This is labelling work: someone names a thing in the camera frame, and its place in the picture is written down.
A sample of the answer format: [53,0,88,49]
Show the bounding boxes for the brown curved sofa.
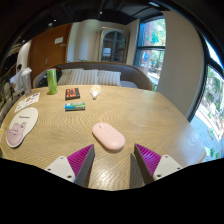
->
[32,61,153,92]

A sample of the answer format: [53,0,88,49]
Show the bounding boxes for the brown wooden door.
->
[28,23,73,84]

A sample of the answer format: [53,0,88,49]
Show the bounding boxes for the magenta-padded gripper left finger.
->
[44,143,96,188]

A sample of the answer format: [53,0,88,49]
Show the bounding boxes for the small green and blue box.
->
[64,102,86,112]

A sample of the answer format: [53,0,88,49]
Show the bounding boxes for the pink computer mouse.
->
[91,122,126,152]

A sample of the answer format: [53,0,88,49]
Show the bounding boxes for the white sticker sheet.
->
[14,92,41,113]

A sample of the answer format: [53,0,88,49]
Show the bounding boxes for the arched glass-door cabinet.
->
[98,27,130,65]

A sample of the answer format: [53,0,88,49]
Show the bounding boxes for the black bag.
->
[49,65,63,74]

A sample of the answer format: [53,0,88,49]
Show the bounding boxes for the clear shaker bottle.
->
[20,67,33,97]

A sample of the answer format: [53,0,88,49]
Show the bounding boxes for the black and orange box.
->
[64,87,81,101]

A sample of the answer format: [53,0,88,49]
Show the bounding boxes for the green drink can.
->
[46,68,59,96]

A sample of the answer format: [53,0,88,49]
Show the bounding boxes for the striped cushion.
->
[97,69,122,87]
[70,68,100,86]
[57,68,76,86]

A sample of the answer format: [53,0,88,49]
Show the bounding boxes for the white oval hippo mouse pad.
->
[5,106,39,149]

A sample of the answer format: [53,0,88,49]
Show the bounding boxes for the clear plastic wrapped tube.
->
[89,84,102,100]

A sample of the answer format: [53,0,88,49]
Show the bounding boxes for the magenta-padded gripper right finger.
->
[134,143,184,185]

